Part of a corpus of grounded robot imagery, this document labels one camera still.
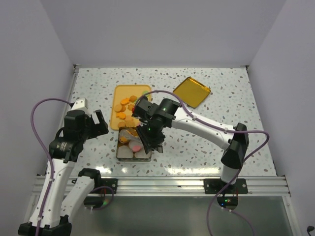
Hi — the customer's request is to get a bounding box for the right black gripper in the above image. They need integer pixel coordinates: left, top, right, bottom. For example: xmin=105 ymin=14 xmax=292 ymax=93
xmin=136 ymin=118 xmax=166 ymax=154

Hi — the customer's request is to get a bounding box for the pink round cookie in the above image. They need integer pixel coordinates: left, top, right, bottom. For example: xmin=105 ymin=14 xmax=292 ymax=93
xmin=131 ymin=145 xmax=142 ymax=152

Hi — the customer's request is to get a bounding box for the orange flower cookie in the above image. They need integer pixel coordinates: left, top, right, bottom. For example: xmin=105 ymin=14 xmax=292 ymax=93
xmin=119 ymin=136 xmax=129 ymax=144

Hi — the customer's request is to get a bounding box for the gold tin lid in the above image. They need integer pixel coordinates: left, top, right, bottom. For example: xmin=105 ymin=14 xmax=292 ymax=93
xmin=173 ymin=77 xmax=211 ymax=108

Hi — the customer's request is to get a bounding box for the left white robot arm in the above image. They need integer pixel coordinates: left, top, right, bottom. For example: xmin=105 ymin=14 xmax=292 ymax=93
xmin=18 ymin=110 xmax=109 ymax=236

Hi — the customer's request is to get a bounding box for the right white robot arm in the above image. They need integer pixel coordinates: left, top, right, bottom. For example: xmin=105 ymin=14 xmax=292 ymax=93
xmin=132 ymin=97 xmax=249 ymax=193

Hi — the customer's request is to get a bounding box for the white paper cup centre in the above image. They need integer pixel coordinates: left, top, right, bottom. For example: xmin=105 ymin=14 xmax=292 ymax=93
xmin=128 ymin=140 xmax=143 ymax=148

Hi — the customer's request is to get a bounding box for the white paper cup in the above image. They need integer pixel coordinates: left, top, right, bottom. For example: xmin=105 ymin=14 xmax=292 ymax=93
xmin=117 ymin=146 xmax=133 ymax=159
xmin=128 ymin=140 xmax=143 ymax=148
xmin=134 ymin=151 xmax=151 ymax=159
xmin=119 ymin=129 xmax=135 ymax=141

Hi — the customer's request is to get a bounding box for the white paper cup bottom right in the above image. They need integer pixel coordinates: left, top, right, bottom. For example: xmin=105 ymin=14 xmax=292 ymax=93
xmin=134 ymin=151 xmax=151 ymax=159

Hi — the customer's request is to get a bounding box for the white paper cup top left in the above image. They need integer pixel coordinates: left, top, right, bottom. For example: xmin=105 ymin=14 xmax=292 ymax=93
xmin=119 ymin=129 xmax=135 ymax=141

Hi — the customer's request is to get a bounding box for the green gold cookie tin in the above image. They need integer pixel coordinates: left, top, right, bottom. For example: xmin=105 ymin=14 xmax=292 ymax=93
xmin=116 ymin=127 xmax=152 ymax=162

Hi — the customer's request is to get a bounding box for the white paper cup bottom left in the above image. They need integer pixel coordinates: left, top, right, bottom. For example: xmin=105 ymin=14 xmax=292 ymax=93
xmin=117 ymin=146 xmax=133 ymax=159

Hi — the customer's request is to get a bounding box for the yellow plastic tray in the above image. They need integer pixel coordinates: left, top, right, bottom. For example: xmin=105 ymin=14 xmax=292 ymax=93
xmin=110 ymin=85 xmax=151 ymax=130

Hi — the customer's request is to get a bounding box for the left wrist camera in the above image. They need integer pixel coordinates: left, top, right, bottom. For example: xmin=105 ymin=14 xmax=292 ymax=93
xmin=71 ymin=98 xmax=89 ymax=112

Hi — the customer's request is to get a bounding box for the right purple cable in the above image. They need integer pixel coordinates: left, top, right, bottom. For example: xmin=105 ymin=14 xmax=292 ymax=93
xmin=135 ymin=90 xmax=270 ymax=236

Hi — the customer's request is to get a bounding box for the purple cable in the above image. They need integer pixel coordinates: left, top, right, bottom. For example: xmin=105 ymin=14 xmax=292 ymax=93
xmin=135 ymin=90 xmax=270 ymax=236
xmin=31 ymin=97 xmax=114 ymax=236

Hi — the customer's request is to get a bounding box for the aluminium rail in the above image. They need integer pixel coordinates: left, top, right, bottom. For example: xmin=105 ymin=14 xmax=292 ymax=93
xmin=34 ymin=175 xmax=291 ymax=197

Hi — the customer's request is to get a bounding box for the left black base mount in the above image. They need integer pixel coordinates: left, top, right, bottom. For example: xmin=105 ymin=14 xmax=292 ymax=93
xmin=90 ymin=178 xmax=118 ymax=196

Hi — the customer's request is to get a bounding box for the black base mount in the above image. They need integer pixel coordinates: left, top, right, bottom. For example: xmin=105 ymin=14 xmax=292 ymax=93
xmin=90 ymin=178 xmax=118 ymax=196
xmin=203 ymin=178 xmax=249 ymax=195

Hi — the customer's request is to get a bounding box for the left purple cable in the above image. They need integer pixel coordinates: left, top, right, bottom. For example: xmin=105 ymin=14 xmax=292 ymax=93
xmin=31 ymin=97 xmax=114 ymax=236

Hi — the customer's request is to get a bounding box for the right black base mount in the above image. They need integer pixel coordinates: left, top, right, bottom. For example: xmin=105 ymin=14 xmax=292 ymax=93
xmin=203 ymin=178 xmax=249 ymax=195

